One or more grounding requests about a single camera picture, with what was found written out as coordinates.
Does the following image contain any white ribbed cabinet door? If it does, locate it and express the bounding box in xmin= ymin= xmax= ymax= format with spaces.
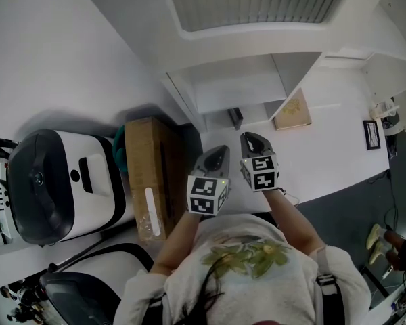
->
xmin=164 ymin=0 xmax=348 ymax=33

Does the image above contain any person's right forearm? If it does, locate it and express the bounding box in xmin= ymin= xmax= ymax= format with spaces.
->
xmin=263 ymin=188 xmax=325 ymax=253

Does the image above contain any small black framed sign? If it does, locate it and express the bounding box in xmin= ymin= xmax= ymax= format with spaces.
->
xmin=362 ymin=119 xmax=382 ymax=151

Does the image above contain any beige book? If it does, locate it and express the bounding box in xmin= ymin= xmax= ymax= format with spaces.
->
xmin=273 ymin=87 xmax=313 ymax=131

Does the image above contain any teal round object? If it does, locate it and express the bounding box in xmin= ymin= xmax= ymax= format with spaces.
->
xmin=112 ymin=124 xmax=129 ymax=173

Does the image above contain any person's left forearm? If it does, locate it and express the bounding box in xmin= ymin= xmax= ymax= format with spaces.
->
xmin=150 ymin=210 xmax=202 ymax=276

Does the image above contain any brown cardboard box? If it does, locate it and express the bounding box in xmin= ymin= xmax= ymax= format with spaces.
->
xmin=124 ymin=116 xmax=187 ymax=242

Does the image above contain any long black object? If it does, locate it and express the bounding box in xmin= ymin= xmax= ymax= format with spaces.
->
xmin=228 ymin=107 xmax=244 ymax=131

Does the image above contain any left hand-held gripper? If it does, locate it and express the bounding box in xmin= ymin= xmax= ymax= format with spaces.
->
xmin=186 ymin=144 xmax=231 ymax=218

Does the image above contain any grey harness shoulder strap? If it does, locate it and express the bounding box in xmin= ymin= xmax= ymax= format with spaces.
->
xmin=148 ymin=292 xmax=166 ymax=325
xmin=316 ymin=245 xmax=346 ymax=325

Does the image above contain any white flower print shirt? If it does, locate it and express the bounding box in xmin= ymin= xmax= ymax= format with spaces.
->
xmin=113 ymin=213 xmax=371 ymax=325

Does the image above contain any white shelf cabinet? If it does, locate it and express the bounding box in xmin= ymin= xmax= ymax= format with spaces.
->
xmin=157 ymin=0 xmax=406 ymax=135

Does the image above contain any white equipment rack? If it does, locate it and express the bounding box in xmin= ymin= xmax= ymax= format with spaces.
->
xmin=0 ymin=135 xmax=16 ymax=250

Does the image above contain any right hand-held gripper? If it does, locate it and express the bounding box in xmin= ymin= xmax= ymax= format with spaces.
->
xmin=240 ymin=131 xmax=280 ymax=194

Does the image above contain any white and black robot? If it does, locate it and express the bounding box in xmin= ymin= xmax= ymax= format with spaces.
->
xmin=39 ymin=242 xmax=155 ymax=325
xmin=7 ymin=129 xmax=127 ymax=245

